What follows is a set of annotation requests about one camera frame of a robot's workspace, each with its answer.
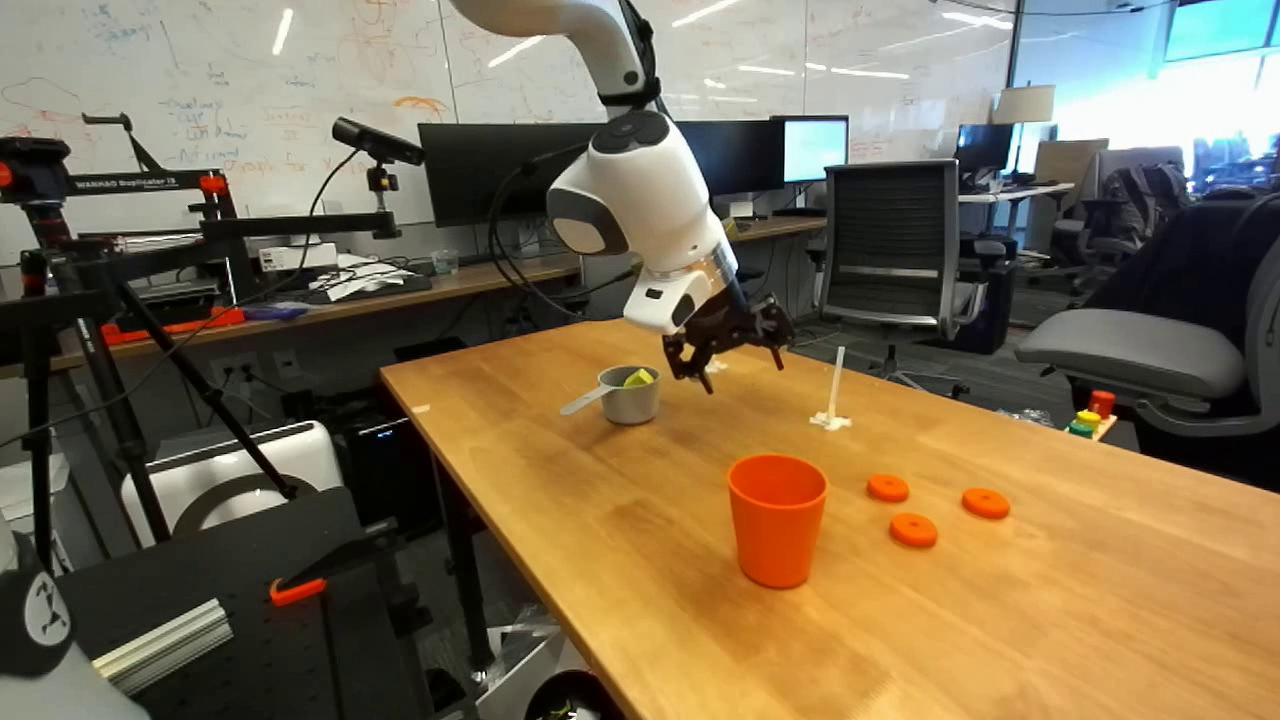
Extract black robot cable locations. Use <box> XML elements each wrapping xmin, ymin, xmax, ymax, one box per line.
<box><xmin>481</xmin><ymin>146</ymin><xmax>638</xmax><ymax>328</ymax></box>

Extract colourful stacking toy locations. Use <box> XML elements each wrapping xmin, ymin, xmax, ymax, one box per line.
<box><xmin>1063</xmin><ymin>390</ymin><xmax>1121</xmax><ymax>443</ymax></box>

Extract grey measuring cup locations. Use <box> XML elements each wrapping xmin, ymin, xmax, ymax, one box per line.
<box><xmin>559</xmin><ymin>365</ymin><xmax>667</xmax><ymax>431</ymax></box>

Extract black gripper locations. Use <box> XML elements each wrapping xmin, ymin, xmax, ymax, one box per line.
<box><xmin>660</xmin><ymin>286</ymin><xmax>794</xmax><ymax>402</ymax></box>

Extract black tripod rig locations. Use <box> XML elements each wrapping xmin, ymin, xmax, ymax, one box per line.
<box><xmin>0</xmin><ymin>111</ymin><xmax>403</xmax><ymax>578</ymax></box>

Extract monitor with white screen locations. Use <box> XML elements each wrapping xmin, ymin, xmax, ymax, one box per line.
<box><xmin>776</xmin><ymin>111</ymin><xmax>852</xmax><ymax>193</ymax></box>

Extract white papers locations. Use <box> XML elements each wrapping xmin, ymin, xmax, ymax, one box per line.
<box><xmin>304</xmin><ymin>259</ymin><xmax>420</xmax><ymax>304</ymax></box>

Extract silver bar with green light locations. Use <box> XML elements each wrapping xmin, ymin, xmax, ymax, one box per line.
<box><xmin>90</xmin><ymin>596</ymin><xmax>235</xmax><ymax>697</ymax></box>

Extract white peg stand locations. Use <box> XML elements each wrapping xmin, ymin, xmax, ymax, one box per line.
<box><xmin>810</xmin><ymin>346</ymin><xmax>856</xmax><ymax>436</ymax></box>

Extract long wooden desk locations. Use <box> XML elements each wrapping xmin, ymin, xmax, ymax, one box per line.
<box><xmin>53</xmin><ymin>211</ymin><xmax>834</xmax><ymax>377</ymax></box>

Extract black box beside table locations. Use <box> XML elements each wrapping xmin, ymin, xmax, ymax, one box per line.
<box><xmin>315</xmin><ymin>377</ymin><xmax>451</xmax><ymax>536</ymax></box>

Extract white box with dark ring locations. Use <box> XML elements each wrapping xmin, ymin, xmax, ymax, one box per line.
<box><xmin>117</xmin><ymin>418</ymin><xmax>349</xmax><ymax>553</ymax></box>

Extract dark draped cover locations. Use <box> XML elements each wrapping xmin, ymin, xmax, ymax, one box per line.
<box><xmin>1085</xmin><ymin>184</ymin><xmax>1280</xmax><ymax>323</ymax></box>

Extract black clamp with orange tip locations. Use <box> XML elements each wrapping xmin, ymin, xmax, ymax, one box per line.
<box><xmin>264</xmin><ymin>518</ymin><xmax>403</xmax><ymax>614</ymax></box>

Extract orange plastic cup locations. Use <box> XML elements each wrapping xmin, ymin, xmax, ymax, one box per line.
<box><xmin>724</xmin><ymin>454</ymin><xmax>834</xmax><ymax>593</ymax></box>

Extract orange flat tool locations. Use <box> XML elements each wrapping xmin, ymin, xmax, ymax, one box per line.
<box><xmin>95</xmin><ymin>304</ymin><xmax>253</xmax><ymax>353</ymax></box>

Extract black camera on stand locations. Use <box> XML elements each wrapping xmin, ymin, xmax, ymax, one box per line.
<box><xmin>295</xmin><ymin>111</ymin><xmax>433</xmax><ymax>273</ymax></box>

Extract black mesh office chair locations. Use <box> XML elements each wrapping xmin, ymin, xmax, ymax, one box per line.
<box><xmin>816</xmin><ymin>156</ymin><xmax>1017</xmax><ymax>358</ymax></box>

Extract black cap with logo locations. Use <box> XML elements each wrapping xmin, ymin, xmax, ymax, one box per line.
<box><xmin>0</xmin><ymin>557</ymin><xmax>76</xmax><ymax>680</ymax></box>

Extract large black monitor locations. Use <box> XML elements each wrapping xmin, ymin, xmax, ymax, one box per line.
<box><xmin>418</xmin><ymin>119</ymin><xmax>603</xmax><ymax>232</ymax></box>

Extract lamp with white shade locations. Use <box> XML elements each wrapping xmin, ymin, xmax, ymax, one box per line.
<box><xmin>993</xmin><ymin>79</ymin><xmax>1061</xmax><ymax>133</ymax></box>

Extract dark cart platform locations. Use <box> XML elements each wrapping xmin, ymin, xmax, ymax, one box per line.
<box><xmin>57</xmin><ymin>485</ymin><xmax>433</xmax><ymax>720</ymax></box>

